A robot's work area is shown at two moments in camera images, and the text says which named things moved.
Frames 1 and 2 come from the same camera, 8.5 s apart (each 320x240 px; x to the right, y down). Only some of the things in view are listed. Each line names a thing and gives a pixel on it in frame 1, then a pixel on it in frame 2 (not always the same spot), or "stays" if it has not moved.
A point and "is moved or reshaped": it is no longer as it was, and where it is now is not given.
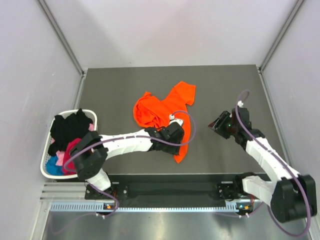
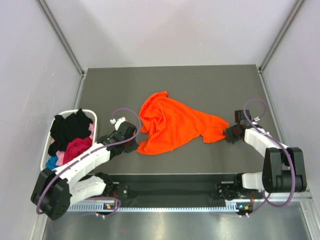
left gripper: (174, 150) → (133, 147)
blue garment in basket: (51, 168) stays
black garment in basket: (64, 129) stays
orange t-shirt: (150, 112) is moved or reshaped
